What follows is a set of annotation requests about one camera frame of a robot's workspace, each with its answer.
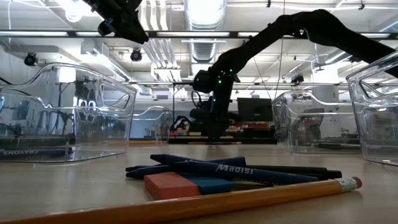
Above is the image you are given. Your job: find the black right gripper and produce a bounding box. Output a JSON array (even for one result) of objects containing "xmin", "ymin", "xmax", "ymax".
[{"xmin": 189, "ymin": 93, "xmax": 237, "ymax": 141}]

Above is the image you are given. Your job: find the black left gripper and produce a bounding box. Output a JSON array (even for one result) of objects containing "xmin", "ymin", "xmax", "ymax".
[{"xmin": 82, "ymin": 0, "xmax": 149, "ymax": 44}]

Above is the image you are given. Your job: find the black ceiling spotlight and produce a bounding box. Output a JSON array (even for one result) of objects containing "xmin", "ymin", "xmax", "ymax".
[
  {"xmin": 129, "ymin": 49, "xmax": 143, "ymax": 62},
  {"xmin": 290, "ymin": 73, "xmax": 305, "ymax": 85},
  {"xmin": 24, "ymin": 52, "xmax": 39, "ymax": 67}
]

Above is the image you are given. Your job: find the black computer monitor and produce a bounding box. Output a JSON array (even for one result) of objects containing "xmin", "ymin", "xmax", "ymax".
[{"xmin": 235, "ymin": 97, "xmax": 274, "ymax": 123}]

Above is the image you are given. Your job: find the black overhead beam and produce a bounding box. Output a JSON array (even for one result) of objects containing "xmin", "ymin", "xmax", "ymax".
[{"xmin": 0, "ymin": 30, "xmax": 398, "ymax": 40}]

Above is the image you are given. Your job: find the blue Madisi print pen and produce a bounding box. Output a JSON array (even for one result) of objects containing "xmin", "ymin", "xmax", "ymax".
[{"xmin": 172, "ymin": 160, "xmax": 320, "ymax": 187}]

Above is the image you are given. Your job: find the clear plastic bin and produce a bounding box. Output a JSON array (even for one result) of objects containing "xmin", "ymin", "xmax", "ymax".
[
  {"xmin": 346, "ymin": 51, "xmax": 398, "ymax": 168},
  {"xmin": 0, "ymin": 62, "xmax": 137, "ymax": 164},
  {"xmin": 129, "ymin": 105, "xmax": 174, "ymax": 147},
  {"xmin": 272, "ymin": 89, "xmax": 364, "ymax": 156}
]

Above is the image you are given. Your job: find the orange-red eraser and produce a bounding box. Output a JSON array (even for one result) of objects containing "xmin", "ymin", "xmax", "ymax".
[{"xmin": 144, "ymin": 171, "xmax": 202, "ymax": 201}]

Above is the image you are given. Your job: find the black pen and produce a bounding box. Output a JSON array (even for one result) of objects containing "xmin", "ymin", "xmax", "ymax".
[{"xmin": 245, "ymin": 164, "xmax": 343, "ymax": 181}]

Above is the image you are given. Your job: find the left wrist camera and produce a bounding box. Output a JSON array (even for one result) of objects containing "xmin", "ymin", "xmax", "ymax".
[{"xmin": 97, "ymin": 18, "xmax": 118, "ymax": 37}]

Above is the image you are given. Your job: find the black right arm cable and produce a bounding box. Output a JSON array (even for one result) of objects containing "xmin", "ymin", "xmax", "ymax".
[{"xmin": 190, "ymin": 89, "xmax": 205, "ymax": 110}]

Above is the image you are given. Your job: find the black aluminium table frame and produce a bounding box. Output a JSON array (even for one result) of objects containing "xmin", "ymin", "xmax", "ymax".
[{"xmin": 167, "ymin": 136, "xmax": 277, "ymax": 145}]

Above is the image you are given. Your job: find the silver round ceiling duct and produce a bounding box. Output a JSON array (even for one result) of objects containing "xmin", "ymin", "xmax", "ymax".
[{"xmin": 183, "ymin": 0, "xmax": 228, "ymax": 63}]

